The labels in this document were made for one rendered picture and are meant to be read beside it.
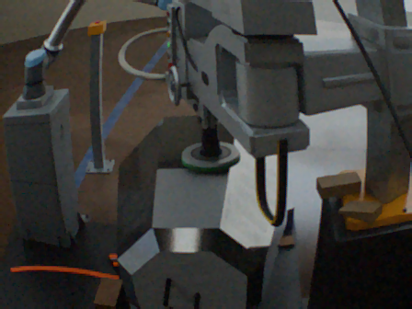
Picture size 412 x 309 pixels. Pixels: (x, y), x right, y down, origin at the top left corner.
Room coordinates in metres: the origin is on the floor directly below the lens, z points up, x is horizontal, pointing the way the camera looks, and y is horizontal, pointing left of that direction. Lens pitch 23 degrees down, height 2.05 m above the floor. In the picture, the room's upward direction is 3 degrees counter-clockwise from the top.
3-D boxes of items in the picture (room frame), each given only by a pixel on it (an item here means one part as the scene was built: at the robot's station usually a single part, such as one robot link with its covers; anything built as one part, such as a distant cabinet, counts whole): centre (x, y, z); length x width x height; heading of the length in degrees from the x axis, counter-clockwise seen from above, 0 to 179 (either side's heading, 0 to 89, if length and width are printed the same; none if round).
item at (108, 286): (2.82, 0.51, 0.07); 0.30 x 0.12 x 0.12; 173
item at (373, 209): (2.32, -0.59, 0.80); 0.20 x 0.10 x 0.05; 46
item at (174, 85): (2.67, 0.07, 1.18); 0.15 x 0.10 x 0.15; 15
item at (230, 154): (2.82, -0.02, 0.84); 0.21 x 0.21 x 0.01
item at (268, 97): (2.19, -0.19, 1.32); 0.19 x 0.19 x 0.20
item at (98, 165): (4.66, 0.71, 0.54); 0.20 x 0.20 x 1.09; 88
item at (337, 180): (2.55, -0.52, 0.81); 0.20 x 0.10 x 0.05; 96
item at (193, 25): (2.74, -0.04, 1.30); 0.36 x 0.22 x 0.45; 15
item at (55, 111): (3.70, 0.99, 0.43); 0.50 x 0.50 x 0.85; 81
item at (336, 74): (2.40, -0.59, 1.34); 0.74 x 0.34 x 0.25; 118
